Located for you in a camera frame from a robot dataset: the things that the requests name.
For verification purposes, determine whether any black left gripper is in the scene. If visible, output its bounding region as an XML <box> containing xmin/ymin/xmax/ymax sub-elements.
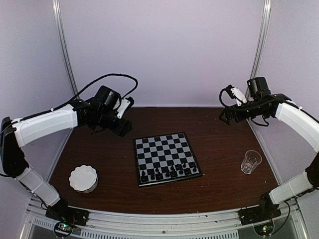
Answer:
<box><xmin>96</xmin><ymin>109</ymin><xmax>132</xmax><ymax>136</ymax></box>

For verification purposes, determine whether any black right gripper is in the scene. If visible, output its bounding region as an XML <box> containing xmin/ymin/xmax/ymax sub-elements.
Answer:
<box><xmin>219</xmin><ymin>98</ymin><xmax>266</xmax><ymax>125</ymax></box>

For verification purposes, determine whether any black and grey chessboard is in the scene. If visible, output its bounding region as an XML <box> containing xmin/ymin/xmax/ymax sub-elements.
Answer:
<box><xmin>133</xmin><ymin>132</ymin><xmax>203</xmax><ymax>188</ymax></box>

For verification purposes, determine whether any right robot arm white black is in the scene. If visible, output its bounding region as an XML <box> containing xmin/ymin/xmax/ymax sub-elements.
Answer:
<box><xmin>219</xmin><ymin>77</ymin><xmax>319</xmax><ymax>220</ymax></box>

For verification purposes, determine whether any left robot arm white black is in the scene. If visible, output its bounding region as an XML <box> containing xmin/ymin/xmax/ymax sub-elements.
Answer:
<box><xmin>0</xmin><ymin>86</ymin><xmax>135</xmax><ymax>221</ymax></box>

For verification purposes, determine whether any left round control board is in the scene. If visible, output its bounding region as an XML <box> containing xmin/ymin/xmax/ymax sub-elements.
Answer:
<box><xmin>53</xmin><ymin>222</ymin><xmax>74</xmax><ymax>238</ymax></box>

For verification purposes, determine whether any round control board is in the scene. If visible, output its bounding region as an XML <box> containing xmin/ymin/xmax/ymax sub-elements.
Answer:
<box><xmin>254</xmin><ymin>222</ymin><xmax>275</xmax><ymax>237</ymax></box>
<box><xmin>53</xmin><ymin>222</ymin><xmax>74</xmax><ymax>238</ymax></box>

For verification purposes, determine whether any right round control board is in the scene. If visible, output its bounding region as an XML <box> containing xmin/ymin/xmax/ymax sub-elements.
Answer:
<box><xmin>254</xmin><ymin>222</ymin><xmax>275</xmax><ymax>237</ymax></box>

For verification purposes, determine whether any clear drinking glass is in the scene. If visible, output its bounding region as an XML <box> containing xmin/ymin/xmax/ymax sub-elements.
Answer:
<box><xmin>241</xmin><ymin>150</ymin><xmax>262</xmax><ymax>174</ymax></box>

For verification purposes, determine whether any white scalloped bowl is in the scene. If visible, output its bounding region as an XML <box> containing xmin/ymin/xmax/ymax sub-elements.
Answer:
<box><xmin>69</xmin><ymin>165</ymin><xmax>99</xmax><ymax>194</ymax></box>

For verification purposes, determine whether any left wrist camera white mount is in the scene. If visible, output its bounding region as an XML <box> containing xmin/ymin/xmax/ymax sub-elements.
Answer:
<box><xmin>117</xmin><ymin>97</ymin><xmax>135</xmax><ymax>119</ymax></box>

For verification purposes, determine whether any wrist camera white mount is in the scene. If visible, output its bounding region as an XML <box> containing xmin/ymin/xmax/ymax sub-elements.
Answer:
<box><xmin>117</xmin><ymin>97</ymin><xmax>135</xmax><ymax>119</ymax></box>
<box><xmin>226</xmin><ymin>85</ymin><xmax>247</xmax><ymax>106</ymax></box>

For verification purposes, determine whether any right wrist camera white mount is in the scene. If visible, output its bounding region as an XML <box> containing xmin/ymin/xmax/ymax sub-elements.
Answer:
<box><xmin>226</xmin><ymin>85</ymin><xmax>247</xmax><ymax>106</ymax></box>

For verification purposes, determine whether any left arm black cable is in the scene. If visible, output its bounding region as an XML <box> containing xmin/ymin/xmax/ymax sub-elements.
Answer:
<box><xmin>0</xmin><ymin>73</ymin><xmax>139</xmax><ymax>179</ymax></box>

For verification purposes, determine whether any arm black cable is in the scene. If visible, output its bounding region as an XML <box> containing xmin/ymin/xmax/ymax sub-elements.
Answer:
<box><xmin>270</xmin><ymin>184</ymin><xmax>315</xmax><ymax>225</ymax></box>
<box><xmin>0</xmin><ymin>73</ymin><xmax>139</xmax><ymax>179</ymax></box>

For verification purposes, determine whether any right aluminium corner post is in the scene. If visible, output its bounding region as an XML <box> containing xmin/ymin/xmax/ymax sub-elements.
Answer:
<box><xmin>245</xmin><ymin>0</ymin><xmax>272</xmax><ymax>97</ymax></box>

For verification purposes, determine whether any aluminium corner post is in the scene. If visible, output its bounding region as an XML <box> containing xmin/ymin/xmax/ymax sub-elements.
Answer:
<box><xmin>52</xmin><ymin>0</ymin><xmax>78</xmax><ymax>96</ymax></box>
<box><xmin>245</xmin><ymin>0</ymin><xmax>272</xmax><ymax>97</ymax></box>

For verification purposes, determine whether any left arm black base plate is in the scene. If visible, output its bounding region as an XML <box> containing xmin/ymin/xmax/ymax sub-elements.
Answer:
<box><xmin>45</xmin><ymin>208</ymin><xmax>89</xmax><ymax>226</ymax></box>

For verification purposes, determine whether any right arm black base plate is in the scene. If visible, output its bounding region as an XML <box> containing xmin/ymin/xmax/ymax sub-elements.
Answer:
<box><xmin>238</xmin><ymin>206</ymin><xmax>281</xmax><ymax>226</ymax></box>

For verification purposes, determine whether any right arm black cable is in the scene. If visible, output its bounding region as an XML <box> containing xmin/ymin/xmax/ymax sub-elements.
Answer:
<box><xmin>270</xmin><ymin>184</ymin><xmax>315</xmax><ymax>225</ymax></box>

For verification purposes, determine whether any aluminium front rail frame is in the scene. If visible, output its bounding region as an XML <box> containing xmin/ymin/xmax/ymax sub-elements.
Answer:
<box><xmin>19</xmin><ymin>191</ymin><xmax>310</xmax><ymax>239</ymax></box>

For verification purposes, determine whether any left aluminium corner post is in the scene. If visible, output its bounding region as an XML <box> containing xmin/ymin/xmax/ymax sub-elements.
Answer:
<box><xmin>52</xmin><ymin>0</ymin><xmax>78</xmax><ymax>96</ymax></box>

